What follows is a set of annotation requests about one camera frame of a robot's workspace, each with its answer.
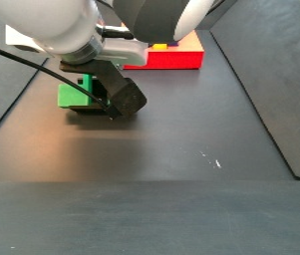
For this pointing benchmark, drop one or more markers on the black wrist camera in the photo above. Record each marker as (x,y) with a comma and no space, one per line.
(126,97)

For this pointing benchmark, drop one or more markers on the black angled fixture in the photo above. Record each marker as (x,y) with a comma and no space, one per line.
(104,108)

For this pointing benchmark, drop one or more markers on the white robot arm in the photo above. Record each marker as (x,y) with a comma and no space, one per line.
(110,30)

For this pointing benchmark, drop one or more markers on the red base board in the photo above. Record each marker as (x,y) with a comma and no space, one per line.
(181,57)

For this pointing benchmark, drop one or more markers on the dark blue right block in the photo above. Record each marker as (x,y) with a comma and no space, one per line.
(173,44)

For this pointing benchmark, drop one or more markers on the green stepped block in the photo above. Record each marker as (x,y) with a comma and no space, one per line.
(71,98)

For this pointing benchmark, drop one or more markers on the yellow long bar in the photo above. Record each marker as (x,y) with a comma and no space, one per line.
(159,46)

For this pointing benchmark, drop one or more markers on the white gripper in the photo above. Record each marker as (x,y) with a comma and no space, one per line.
(120,51)

